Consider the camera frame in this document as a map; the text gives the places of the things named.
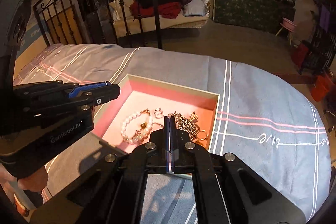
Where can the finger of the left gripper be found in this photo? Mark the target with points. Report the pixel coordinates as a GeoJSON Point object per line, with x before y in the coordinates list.
{"type": "Point", "coordinates": [70, 90]}
{"type": "Point", "coordinates": [57, 103]}

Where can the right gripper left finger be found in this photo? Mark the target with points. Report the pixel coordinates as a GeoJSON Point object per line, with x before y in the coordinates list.
{"type": "Point", "coordinates": [112, 190]}

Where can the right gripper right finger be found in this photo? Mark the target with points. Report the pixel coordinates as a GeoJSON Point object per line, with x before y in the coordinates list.
{"type": "Point", "coordinates": [226, 190]}

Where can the cream jewelry box pink lining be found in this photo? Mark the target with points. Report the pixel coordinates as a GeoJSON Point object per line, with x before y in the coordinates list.
{"type": "Point", "coordinates": [162, 113]}

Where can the person left hand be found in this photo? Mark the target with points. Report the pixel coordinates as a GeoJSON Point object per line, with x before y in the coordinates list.
{"type": "Point", "coordinates": [35, 182]}

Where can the grey striped bed cover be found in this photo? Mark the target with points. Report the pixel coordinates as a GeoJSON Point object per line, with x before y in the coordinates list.
{"type": "Point", "coordinates": [241, 109]}

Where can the light blue pillow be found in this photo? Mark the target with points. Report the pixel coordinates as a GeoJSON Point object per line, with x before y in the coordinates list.
{"type": "Point", "coordinates": [195, 8]}

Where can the pink basin on stool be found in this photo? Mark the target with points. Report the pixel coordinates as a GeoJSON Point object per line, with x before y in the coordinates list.
{"type": "Point", "coordinates": [289, 26]}

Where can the green floral covered cabinet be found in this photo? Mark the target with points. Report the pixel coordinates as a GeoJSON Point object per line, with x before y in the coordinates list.
{"type": "Point", "coordinates": [263, 15]}

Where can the purple hanging towel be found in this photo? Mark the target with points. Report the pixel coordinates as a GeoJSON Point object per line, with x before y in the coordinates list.
{"type": "Point", "coordinates": [324, 18]}

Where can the black iron bed frame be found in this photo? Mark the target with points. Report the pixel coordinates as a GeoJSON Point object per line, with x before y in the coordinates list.
{"type": "Point", "coordinates": [73, 21]}

